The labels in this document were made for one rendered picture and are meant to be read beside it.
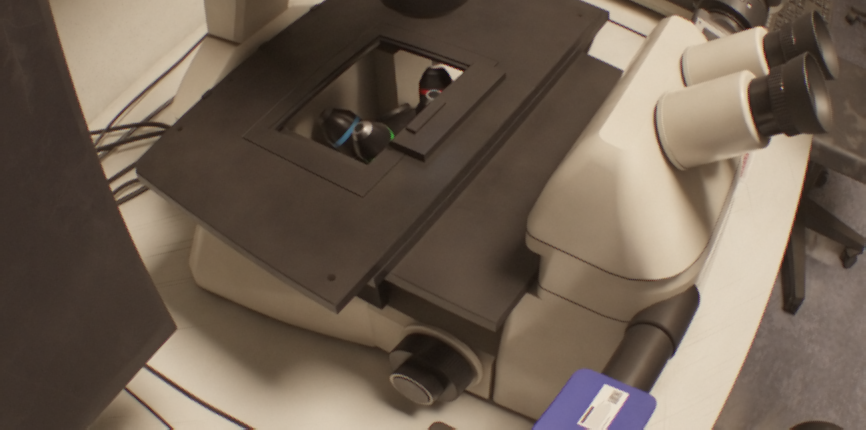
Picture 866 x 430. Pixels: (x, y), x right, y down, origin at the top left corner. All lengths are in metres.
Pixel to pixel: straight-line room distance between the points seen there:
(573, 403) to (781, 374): 1.28
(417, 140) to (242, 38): 0.20
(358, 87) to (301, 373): 0.24
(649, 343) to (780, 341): 1.27
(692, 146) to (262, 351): 0.44
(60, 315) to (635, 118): 0.35
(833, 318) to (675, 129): 1.44
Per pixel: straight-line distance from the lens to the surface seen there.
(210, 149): 0.59
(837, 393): 1.72
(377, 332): 0.67
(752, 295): 0.77
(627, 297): 0.47
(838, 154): 1.49
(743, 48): 0.46
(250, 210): 0.53
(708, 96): 0.42
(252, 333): 0.73
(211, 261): 0.74
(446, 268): 0.51
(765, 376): 1.65
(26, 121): 0.39
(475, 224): 0.53
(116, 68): 1.05
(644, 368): 0.45
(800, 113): 0.39
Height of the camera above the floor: 1.33
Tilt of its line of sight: 45 degrees down
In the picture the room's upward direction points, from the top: 6 degrees counter-clockwise
